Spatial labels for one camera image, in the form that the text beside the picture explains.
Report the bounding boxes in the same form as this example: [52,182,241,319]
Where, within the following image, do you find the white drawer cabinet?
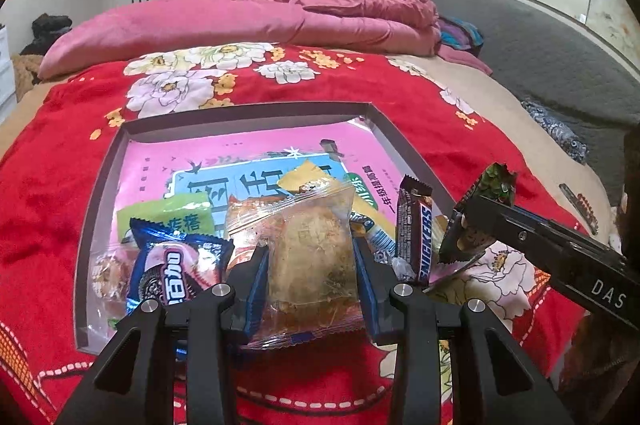
[0,25,16,121]

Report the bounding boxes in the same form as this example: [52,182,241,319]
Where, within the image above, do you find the orange long snack packet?
[222,198,281,266]

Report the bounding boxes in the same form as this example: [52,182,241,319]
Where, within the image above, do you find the clear pastry packet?
[240,180,366,348]

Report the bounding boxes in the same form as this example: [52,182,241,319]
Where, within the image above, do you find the pink book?
[90,118,481,341]

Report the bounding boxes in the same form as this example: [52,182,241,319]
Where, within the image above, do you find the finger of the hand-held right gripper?
[470,195,626,266]
[452,200,621,278]

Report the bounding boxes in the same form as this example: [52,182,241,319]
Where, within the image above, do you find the clear red-print candy packet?
[90,247,138,306]

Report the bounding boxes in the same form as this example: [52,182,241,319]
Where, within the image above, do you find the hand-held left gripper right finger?
[350,237,576,425]

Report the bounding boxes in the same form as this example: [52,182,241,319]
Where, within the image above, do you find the small clear candy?
[392,255,416,282]

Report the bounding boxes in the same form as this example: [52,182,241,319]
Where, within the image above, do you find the dark green patterned packet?
[437,162,518,263]

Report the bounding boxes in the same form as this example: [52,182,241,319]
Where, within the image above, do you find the brown chocolate bar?
[395,175,433,286]

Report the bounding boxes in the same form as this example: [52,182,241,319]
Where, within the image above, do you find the red floral blanket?
[0,45,591,425]

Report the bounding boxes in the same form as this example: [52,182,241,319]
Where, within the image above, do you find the grey quilted headboard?
[415,0,640,156]

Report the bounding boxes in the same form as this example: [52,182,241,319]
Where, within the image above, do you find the brown fuzzy blanket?
[10,52,46,101]

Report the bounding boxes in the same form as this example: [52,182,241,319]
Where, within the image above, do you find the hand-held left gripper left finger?
[55,245,273,425]

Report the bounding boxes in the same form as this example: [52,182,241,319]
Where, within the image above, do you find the green snack packet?
[116,198,216,247]

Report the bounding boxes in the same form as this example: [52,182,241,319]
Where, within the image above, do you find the pink quilt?
[37,0,311,81]

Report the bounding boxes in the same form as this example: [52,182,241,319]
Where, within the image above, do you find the yellow gold snack packet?
[277,160,401,256]

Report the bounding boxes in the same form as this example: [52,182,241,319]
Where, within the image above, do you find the black white patterned cushion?
[520,98,591,163]

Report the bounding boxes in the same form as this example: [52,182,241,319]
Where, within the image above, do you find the black clothes pile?
[20,12,73,56]

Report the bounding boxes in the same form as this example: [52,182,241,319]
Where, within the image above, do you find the colourful clothes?
[439,16,485,51]

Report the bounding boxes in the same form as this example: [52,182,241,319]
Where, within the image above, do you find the pink crumpled duvet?
[270,0,441,56]

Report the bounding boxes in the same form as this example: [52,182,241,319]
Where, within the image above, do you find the pink cloth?
[437,44,493,77]

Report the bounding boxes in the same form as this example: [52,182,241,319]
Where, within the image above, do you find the blue cookie packet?
[125,217,236,321]

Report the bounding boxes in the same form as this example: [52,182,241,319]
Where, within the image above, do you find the shallow cardboard box tray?
[72,102,488,353]

